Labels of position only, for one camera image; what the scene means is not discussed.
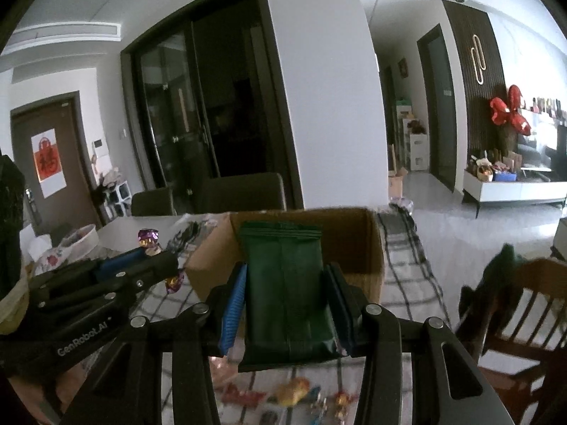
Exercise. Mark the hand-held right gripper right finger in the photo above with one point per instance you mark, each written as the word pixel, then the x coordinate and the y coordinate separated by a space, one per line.
pixel 342 314

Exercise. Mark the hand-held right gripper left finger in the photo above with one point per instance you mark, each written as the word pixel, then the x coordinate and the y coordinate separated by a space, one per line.
pixel 232 312

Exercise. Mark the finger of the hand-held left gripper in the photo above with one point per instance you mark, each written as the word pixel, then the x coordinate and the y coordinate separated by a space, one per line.
pixel 119 262
pixel 155 268

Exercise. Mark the purple candy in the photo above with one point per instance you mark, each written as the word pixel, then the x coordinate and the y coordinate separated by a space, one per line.
pixel 148 239

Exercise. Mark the dark green snack packet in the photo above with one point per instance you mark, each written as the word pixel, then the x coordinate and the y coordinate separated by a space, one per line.
pixel 285 283

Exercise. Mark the brown cardboard box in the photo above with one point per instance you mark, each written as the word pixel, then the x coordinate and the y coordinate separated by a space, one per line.
pixel 345 243

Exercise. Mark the white bowl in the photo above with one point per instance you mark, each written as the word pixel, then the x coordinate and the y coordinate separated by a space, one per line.
pixel 82 239

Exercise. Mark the dark crumpled thing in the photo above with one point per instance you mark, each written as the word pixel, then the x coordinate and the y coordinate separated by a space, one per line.
pixel 186 234

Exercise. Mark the small dark dining chair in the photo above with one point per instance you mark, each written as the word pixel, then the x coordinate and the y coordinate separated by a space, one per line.
pixel 153 201

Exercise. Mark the red snack packet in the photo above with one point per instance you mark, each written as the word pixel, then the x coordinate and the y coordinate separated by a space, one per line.
pixel 241 396

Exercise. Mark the small colourful candies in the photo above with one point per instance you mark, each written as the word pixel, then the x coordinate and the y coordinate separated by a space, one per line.
pixel 330 405

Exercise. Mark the yellow snack packet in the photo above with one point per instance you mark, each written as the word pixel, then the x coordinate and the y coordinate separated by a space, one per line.
pixel 292 392

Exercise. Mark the brown entry door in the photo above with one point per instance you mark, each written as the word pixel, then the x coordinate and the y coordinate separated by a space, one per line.
pixel 75 164

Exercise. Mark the wide dark dining chair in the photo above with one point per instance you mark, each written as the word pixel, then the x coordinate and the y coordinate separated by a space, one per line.
pixel 241 192

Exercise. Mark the red and white door poster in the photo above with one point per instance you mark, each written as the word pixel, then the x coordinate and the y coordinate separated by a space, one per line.
pixel 48 164

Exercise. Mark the cardboard box on floor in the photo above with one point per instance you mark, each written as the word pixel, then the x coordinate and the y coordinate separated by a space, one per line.
pixel 395 186

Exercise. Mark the dark green cloth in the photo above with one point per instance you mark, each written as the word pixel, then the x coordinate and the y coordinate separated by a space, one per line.
pixel 491 292

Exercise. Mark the dark glass sliding door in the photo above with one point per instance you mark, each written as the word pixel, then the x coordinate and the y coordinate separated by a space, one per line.
pixel 199 110

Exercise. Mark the white storage shelf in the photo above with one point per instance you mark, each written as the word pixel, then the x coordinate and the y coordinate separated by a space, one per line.
pixel 418 150

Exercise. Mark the wooden chair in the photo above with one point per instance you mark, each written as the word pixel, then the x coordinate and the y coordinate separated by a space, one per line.
pixel 538 301

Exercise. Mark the white low cabinet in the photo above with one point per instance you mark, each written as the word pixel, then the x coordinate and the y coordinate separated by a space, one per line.
pixel 514 191

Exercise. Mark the dark hallway door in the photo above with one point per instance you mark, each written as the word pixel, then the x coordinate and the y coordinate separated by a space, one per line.
pixel 438 110

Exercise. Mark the ceiling air vent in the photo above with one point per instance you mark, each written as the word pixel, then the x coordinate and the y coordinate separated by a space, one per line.
pixel 66 35

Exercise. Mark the red balloon decoration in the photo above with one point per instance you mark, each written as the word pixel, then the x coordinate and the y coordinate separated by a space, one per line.
pixel 509 110

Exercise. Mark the gold wall ornament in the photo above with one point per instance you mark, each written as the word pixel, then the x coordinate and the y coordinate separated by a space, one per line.
pixel 478 59

